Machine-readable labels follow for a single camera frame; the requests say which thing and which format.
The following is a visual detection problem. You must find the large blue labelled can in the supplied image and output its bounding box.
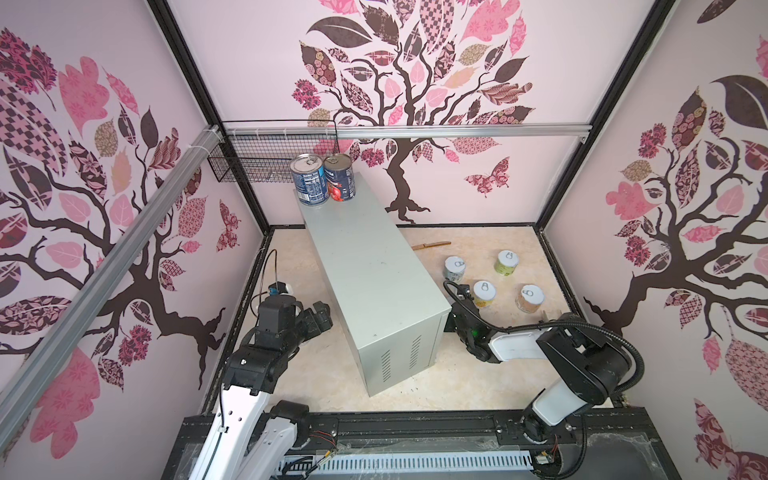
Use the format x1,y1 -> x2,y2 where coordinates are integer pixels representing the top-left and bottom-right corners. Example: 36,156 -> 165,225
290,153 -> 329,206

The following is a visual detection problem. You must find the dark red labelled can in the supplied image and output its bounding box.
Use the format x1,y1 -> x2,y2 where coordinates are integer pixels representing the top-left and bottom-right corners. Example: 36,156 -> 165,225
324,153 -> 356,202

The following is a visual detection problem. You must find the white green labelled can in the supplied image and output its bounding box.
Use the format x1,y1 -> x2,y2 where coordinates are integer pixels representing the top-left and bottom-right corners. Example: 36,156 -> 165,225
443,256 -> 466,283

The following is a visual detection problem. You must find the yellow labelled can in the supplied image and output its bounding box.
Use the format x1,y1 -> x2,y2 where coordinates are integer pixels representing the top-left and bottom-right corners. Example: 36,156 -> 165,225
472,280 -> 496,308

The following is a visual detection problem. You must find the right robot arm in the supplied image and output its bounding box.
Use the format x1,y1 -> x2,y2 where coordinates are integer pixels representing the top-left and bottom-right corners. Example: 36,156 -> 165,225
443,280 -> 645,444

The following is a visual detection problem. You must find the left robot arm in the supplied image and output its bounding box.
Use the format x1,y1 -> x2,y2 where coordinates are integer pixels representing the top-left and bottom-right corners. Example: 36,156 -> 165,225
190,294 -> 333,479

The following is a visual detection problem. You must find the grey metal cabinet box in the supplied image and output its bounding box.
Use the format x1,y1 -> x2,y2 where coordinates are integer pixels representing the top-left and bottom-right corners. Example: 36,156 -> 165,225
300,174 -> 451,396

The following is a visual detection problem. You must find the wooden knife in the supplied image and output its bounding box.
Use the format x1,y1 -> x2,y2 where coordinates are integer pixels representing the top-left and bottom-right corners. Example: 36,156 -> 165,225
411,241 -> 452,251

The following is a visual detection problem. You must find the orange labelled can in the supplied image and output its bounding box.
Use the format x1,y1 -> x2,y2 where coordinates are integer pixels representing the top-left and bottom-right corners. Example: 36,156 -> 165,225
516,284 -> 545,314

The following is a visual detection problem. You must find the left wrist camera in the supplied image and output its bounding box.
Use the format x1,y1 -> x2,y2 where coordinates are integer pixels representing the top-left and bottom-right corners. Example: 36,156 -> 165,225
268,281 -> 294,296

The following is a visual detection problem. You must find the white slotted cable duct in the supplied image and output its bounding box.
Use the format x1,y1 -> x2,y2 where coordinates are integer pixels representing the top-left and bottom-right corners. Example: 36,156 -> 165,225
269,451 -> 533,478

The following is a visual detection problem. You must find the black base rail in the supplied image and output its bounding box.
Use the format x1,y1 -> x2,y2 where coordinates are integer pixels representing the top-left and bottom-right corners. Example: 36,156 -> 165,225
160,407 -> 682,480

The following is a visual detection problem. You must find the black wire basket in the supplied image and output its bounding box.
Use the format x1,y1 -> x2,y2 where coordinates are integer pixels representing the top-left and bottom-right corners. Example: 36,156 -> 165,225
208,119 -> 340,183

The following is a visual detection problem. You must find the horizontal aluminium rail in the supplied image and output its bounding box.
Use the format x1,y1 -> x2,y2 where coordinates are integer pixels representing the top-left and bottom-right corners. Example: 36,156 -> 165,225
226,123 -> 592,139

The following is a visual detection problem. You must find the diagonal aluminium rail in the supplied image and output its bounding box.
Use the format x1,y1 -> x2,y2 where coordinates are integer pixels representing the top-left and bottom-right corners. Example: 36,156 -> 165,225
1,125 -> 222,447

